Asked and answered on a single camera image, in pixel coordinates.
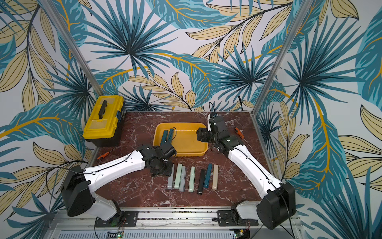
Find yellow black toolbox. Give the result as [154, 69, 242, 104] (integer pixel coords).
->
[83, 95, 126, 147]

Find dark teal pruning pliers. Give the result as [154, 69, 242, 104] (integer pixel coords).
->
[160, 130, 168, 145]

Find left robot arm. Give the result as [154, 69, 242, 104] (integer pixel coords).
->
[61, 142, 177, 221]

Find light green pruning pliers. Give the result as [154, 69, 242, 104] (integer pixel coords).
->
[174, 163, 183, 189]

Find mint green pruning pliers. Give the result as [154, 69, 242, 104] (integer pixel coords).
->
[188, 166, 196, 193]

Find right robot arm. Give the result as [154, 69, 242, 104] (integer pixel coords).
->
[197, 113, 296, 230]

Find yellow plastic storage tray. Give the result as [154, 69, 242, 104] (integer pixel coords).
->
[153, 122, 209, 157]

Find teal pruning pliers right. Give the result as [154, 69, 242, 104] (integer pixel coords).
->
[204, 163, 212, 189]

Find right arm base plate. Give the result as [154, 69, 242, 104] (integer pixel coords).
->
[213, 210, 259, 227]

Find aluminium frame post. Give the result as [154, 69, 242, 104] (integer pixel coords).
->
[251, 1, 313, 117]
[40, 0, 103, 96]

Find light grey pruning pliers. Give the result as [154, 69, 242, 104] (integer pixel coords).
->
[179, 166, 186, 192]

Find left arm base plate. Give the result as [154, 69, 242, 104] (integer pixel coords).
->
[95, 211, 138, 228]

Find orange screwdriver right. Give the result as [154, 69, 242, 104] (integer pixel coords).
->
[234, 127, 253, 149]

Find left aluminium frame post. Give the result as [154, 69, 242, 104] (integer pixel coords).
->
[40, 0, 103, 96]

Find right aluminium frame post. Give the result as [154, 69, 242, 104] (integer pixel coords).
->
[251, 1, 313, 117]

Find aluminium front rail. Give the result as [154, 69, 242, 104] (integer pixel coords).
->
[44, 207, 308, 239]

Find beige pruning pliers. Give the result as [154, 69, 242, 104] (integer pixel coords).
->
[212, 164, 219, 190]

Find black pruning pliers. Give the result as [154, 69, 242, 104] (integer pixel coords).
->
[197, 169, 206, 195]

